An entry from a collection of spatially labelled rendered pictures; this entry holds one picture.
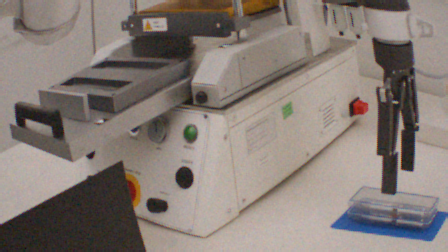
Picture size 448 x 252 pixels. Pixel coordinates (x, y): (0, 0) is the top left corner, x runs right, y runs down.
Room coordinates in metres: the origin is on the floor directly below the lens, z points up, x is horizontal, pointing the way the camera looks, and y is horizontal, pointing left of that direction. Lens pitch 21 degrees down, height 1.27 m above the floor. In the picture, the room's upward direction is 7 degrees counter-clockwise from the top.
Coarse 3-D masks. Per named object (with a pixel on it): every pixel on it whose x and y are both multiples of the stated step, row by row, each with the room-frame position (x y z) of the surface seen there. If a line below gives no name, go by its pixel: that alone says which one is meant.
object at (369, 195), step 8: (360, 192) 0.90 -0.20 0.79; (368, 192) 0.90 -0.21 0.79; (376, 192) 0.89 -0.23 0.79; (400, 192) 0.87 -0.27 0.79; (352, 200) 0.88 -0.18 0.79; (360, 200) 0.88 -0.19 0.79; (368, 200) 0.87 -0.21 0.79; (376, 200) 0.86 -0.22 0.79; (384, 200) 0.85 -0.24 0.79; (392, 200) 0.85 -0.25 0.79; (400, 200) 0.84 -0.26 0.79; (408, 200) 0.83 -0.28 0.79; (416, 200) 0.82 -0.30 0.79; (424, 200) 0.81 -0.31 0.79; (432, 200) 0.80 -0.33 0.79; (400, 208) 0.81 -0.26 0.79; (408, 208) 0.80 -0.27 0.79; (416, 208) 0.79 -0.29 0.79; (424, 208) 0.79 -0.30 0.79; (432, 208) 0.78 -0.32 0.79
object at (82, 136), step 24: (192, 72) 1.05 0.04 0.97; (48, 96) 0.97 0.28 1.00; (72, 96) 0.91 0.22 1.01; (168, 96) 0.98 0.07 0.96; (192, 96) 1.02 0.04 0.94; (72, 120) 0.91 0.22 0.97; (96, 120) 0.90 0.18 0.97; (120, 120) 0.90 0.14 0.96; (144, 120) 0.94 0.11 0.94; (48, 144) 0.86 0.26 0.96; (72, 144) 0.82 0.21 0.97; (96, 144) 0.86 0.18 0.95
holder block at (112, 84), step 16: (96, 64) 1.13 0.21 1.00; (112, 64) 1.13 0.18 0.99; (128, 64) 1.10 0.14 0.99; (144, 64) 1.07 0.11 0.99; (160, 64) 1.05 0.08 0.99; (176, 64) 1.02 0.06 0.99; (64, 80) 1.07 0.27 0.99; (80, 80) 1.06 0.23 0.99; (96, 80) 1.03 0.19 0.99; (112, 80) 1.00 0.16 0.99; (128, 80) 0.98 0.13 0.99; (144, 80) 0.96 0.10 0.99; (160, 80) 0.99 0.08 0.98; (176, 80) 1.01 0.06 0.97; (96, 96) 0.94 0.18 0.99; (112, 96) 0.91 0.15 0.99; (128, 96) 0.93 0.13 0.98; (144, 96) 0.96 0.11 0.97; (112, 112) 0.92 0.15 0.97
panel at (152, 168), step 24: (168, 120) 1.03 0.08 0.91; (192, 120) 1.00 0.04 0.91; (120, 144) 1.08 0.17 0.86; (144, 144) 1.05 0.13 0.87; (168, 144) 1.02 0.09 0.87; (192, 144) 0.99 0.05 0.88; (96, 168) 1.11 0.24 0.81; (144, 168) 1.03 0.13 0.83; (168, 168) 1.00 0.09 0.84; (192, 168) 0.97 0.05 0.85; (144, 192) 1.02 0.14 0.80; (168, 192) 0.99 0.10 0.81; (192, 192) 0.96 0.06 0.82; (144, 216) 1.00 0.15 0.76; (168, 216) 0.97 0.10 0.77; (192, 216) 0.94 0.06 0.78
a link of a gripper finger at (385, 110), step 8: (376, 88) 0.81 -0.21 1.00; (384, 104) 0.81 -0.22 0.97; (392, 104) 0.80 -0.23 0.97; (384, 112) 0.80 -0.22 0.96; (392, 112) 0.80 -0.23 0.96; (384, 120) 0.80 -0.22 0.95; (392, 120) 0.80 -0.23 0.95; (384, 128) 0.80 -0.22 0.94; (392, 128) 0.80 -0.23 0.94; (384, 136) 0.80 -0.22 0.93; (384, 144) 0.79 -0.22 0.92; (376, 152) 0.80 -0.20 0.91
